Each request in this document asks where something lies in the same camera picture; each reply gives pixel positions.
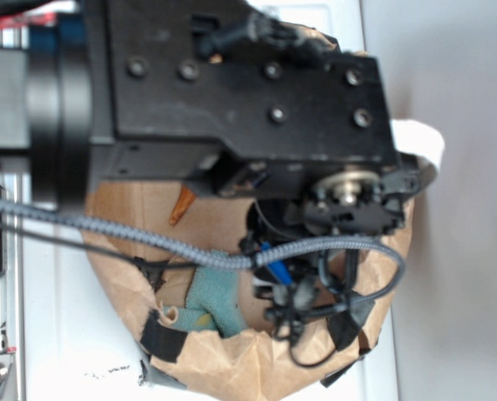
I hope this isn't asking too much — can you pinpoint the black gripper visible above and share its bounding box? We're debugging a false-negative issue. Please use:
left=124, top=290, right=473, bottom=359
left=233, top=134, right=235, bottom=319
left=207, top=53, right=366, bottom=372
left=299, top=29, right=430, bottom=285
left=83, top=1, right=418, bottom=239

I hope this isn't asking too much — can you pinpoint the robot arm wrist link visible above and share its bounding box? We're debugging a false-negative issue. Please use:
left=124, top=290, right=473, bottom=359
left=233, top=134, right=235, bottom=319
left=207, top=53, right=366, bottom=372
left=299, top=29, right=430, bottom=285
left=0, top=45, right=93, bottom=213

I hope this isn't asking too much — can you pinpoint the orange plastic conch shell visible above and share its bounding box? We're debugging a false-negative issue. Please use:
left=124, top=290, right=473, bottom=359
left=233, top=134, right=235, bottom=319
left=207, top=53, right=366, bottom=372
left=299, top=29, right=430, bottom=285
left=169, top=185, right=197, bottom=226

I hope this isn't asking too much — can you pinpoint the teal knitted cloth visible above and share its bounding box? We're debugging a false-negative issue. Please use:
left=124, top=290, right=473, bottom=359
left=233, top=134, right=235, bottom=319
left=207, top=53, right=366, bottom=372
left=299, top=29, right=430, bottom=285
left=160, top=267, right=248, bottom=338

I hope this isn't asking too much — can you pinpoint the black tape left upper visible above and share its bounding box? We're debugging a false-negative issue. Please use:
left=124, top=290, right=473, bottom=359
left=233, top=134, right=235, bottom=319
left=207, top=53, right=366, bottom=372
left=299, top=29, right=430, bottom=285
left=139, top=309, right=189, bottom=363

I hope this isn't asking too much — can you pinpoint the black tape right lower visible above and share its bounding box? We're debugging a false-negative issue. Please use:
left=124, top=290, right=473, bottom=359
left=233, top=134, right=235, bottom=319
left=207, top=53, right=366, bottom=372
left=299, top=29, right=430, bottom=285
left=327, top=300, right=375, bottom=351

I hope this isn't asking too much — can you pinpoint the black tape left lower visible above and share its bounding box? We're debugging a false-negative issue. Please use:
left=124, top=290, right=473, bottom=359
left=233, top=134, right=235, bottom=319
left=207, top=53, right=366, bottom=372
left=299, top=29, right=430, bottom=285
left=140, top=355, right=187, bottom=390

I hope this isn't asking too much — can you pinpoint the grey braided cable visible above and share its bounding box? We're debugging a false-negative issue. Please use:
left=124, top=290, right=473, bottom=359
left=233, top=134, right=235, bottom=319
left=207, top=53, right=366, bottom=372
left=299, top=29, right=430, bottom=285
left=0, top=194, right=407, bottom=310

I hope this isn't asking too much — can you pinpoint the thin black cable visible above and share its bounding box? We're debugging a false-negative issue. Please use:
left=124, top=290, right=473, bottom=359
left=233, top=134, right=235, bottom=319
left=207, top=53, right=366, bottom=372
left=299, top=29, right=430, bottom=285
left=0, top=212, right=199, bottom=271

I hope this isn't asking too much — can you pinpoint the aluminium frame rail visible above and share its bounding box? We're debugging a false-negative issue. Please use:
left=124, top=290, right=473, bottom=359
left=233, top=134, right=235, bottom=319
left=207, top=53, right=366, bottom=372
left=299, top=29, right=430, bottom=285
left=0, top=28, right=26, bottom=400

